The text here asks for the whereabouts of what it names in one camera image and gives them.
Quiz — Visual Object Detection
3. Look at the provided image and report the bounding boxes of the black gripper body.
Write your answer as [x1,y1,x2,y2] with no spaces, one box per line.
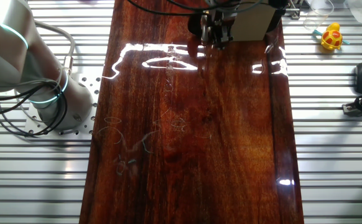
[211,9,234,35]

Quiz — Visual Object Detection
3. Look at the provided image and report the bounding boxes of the cream wooden box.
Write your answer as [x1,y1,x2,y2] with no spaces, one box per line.
[230,5,277,42]

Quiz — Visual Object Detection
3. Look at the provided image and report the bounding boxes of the black clamp with metal rod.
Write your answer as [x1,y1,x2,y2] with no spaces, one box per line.
[285,0,304,20]

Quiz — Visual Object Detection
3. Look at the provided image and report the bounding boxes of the cyan plastic straw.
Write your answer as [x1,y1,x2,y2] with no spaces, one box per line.
[312,29,351,45]

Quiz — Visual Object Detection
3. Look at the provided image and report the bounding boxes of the clear plastic cup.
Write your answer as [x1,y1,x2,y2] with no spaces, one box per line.
[304,0,336,32]

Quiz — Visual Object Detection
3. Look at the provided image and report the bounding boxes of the yellow duck toy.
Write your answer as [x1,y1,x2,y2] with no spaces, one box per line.
[320,22,343,51]

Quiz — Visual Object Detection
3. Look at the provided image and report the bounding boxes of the long black gripper cable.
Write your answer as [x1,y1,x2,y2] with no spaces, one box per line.
[126,0,210,17]

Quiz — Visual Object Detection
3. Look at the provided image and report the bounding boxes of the gray cable with metal connector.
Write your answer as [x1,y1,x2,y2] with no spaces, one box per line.
[33,20,77,76]

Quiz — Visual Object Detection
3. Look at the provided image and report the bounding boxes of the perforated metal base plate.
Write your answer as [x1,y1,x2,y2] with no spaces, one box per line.
[24,73,103,138]

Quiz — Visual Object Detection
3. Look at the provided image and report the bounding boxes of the black base cable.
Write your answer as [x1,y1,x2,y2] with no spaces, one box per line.
[0,79,69,138]

